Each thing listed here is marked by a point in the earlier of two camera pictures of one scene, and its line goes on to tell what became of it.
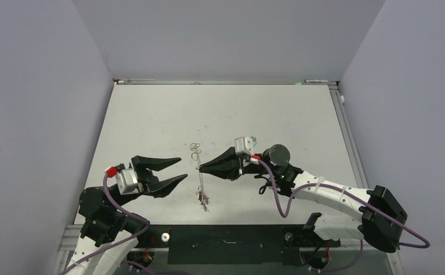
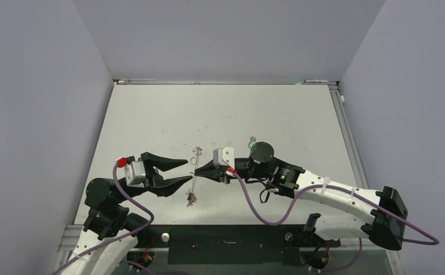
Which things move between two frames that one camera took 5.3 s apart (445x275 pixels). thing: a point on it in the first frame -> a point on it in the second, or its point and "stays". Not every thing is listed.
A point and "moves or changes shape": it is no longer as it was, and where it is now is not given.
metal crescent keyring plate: [203, 198] moves or changes shape
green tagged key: [255, 141] stays
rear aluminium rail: [225, 82] stays
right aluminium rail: [351, 147] stays
